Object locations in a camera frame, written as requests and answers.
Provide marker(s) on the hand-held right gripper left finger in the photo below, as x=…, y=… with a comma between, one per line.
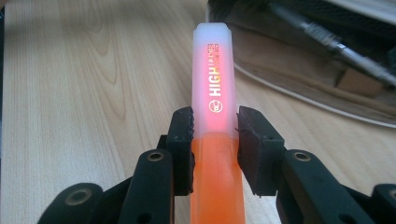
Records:
x=174, y=155

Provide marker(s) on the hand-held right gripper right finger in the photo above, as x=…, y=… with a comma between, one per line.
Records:
x=261, y=155

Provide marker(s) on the orange highlighter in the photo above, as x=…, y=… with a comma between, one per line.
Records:
x=214, y=124

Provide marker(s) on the beige pencil case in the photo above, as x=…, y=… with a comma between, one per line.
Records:
x=311, y=77

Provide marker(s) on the silver pen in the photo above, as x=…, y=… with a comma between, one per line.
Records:
x=330, y=40

